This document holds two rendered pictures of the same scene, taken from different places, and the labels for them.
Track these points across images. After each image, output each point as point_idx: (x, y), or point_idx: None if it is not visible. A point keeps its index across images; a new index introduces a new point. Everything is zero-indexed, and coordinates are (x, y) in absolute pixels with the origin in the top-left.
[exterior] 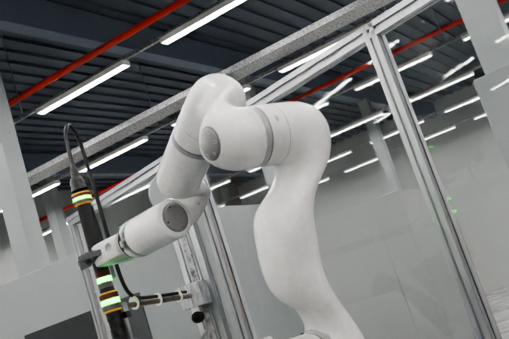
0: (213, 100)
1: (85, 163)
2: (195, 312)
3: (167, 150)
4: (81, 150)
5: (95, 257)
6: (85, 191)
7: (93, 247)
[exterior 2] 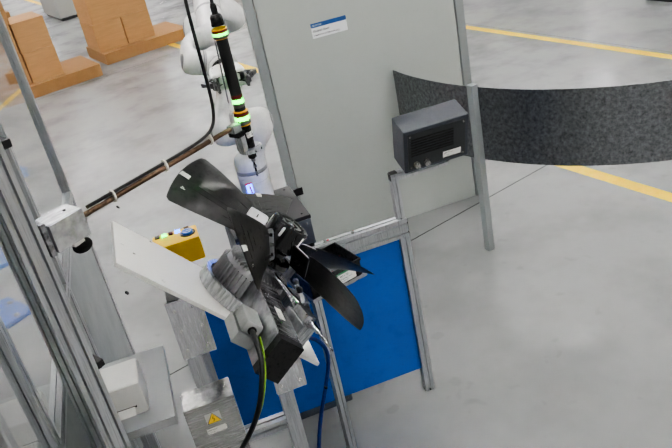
0: None
1: (188, 5)
2: (85, 237)
3: (221, 14)
4: None
5: (243, 76)
6: (216, 27)
7: (243, 67)
